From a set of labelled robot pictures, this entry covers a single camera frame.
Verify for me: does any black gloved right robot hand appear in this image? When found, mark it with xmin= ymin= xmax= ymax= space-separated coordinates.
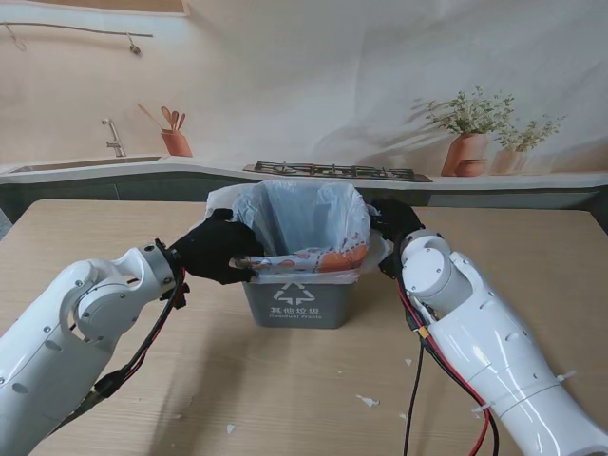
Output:
xmin=366 ymin=198 xmax=426 ymax=248

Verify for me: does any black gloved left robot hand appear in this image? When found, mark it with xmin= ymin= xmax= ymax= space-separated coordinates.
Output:
xmin=168 ymin=208 xmax=266 ymax=286

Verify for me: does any white printed plastic garbage bag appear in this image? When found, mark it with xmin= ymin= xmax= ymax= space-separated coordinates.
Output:
xmin=189 ymin=179 xmax=395 ymax=286

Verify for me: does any grey plastic waste bin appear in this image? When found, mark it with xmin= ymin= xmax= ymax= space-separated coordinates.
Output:
xmin=239 ymin=180 xmax=371 ymax=330

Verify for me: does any black gas hob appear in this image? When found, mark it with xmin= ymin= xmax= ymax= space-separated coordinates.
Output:
xmin=242 ymin=160 xmax=434 ymax=183

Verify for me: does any terracotta pot with wooden utensils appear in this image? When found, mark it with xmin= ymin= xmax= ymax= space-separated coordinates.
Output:
xmin=137 ymin=103 xmax=195 ymax=159

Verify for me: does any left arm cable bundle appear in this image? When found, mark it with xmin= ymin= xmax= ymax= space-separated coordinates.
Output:
xmin=61 ymin=268 xmax=191 ymax=428

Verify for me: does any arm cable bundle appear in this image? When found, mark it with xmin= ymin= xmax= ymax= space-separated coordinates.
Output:
xmin=61 ymin=268 xmax=191 ymax=428
xmin=396 ymin=279 xmax=500 ymax=456

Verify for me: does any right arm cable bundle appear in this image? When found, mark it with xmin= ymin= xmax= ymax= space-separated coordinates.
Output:
xmin=396 ymin=279 xmax=500 ymax=456

